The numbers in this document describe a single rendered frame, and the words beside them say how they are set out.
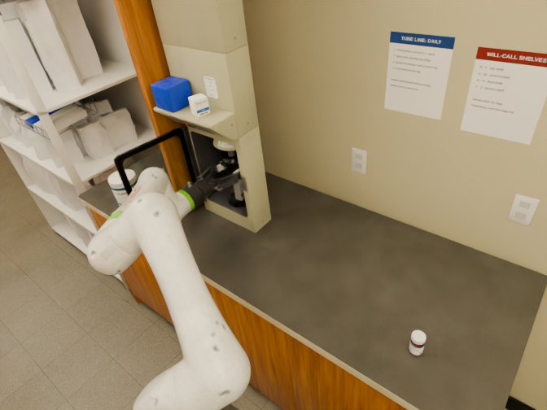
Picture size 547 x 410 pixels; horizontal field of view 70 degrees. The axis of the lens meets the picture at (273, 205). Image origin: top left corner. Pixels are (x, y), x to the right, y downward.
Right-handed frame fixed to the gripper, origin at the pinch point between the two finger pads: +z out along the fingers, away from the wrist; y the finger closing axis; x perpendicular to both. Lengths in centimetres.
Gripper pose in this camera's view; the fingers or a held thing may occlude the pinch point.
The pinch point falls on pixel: (233, 167)
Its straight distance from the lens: 168.4
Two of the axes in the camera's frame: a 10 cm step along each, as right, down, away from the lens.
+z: 6.4, -5.4, 5.5
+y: -7.6, -3.4, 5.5
